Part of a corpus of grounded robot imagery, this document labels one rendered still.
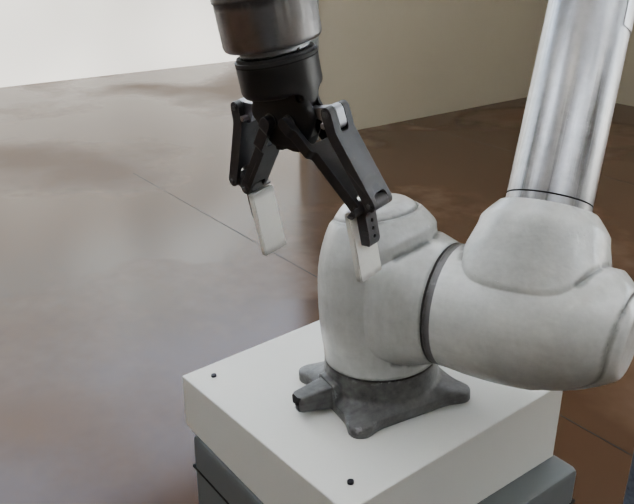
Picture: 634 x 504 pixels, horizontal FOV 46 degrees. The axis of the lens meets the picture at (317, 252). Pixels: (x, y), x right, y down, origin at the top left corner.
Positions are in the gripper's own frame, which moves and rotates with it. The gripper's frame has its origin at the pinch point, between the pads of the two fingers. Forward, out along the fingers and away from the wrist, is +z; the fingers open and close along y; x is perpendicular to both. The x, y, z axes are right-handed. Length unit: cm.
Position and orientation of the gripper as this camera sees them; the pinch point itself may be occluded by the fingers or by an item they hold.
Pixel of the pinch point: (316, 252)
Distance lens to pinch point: 74.3
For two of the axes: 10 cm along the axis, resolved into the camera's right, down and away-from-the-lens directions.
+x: -6.9, 4.2, -5.8
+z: 1.9, 8.9, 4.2
